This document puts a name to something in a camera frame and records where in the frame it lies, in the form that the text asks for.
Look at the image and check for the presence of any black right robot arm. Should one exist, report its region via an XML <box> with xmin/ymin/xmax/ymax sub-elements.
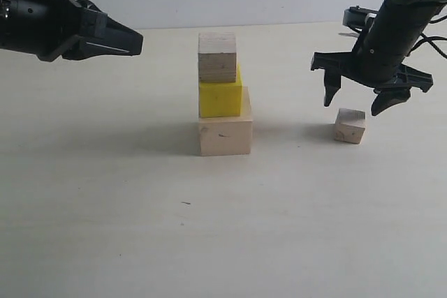
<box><xmin>311</xmin><ymin>0</ymin><xmax>446</xmax><ymax>116</ymax></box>

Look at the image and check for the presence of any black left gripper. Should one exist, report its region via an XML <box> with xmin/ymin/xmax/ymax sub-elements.
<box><xmin>20</xmin><ymin>0</ymin><xmax>143</xmax><ymax>62</ymax></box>

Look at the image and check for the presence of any medium wooden cube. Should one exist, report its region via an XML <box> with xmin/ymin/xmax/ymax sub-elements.
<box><xmin>198</xmin><ymin>32</ymin><xmax>237</xmax><ymax>83</ymax></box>

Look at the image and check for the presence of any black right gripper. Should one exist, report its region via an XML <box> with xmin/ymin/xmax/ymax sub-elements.
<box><xmin>311</xmin><ymin>52</ymin><xmax>433</xmax><ymax>116</ymax></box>

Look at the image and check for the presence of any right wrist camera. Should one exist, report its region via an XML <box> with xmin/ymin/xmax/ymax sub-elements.
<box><xmin>342</xmin><ymin>6</ymin><xmax>378</xmax><ymax>33</ymax></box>

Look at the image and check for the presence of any yellow cube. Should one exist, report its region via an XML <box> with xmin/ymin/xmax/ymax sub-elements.
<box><xmin>198</xmin><ymin>64</ymin><xmax>243</xmax><ymax>118</ymax></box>

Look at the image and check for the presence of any large wooden cube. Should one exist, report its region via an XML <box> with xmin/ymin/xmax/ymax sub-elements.
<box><xmin>198</xmin><ymin>86</ymin><xmax>254</xmax><ymax>156</ymax></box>

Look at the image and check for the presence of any small wooden cube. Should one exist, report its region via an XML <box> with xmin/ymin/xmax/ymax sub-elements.
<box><xmin>334</xmin><ymin>108</ymin><xmax>366</xmax><ymax>144</ymax></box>

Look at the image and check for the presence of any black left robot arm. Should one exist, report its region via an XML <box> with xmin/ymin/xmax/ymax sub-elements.
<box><xmin>1</xmin><ymin>0</ymin><xmax>143</xmax><ymax>62</ymax></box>

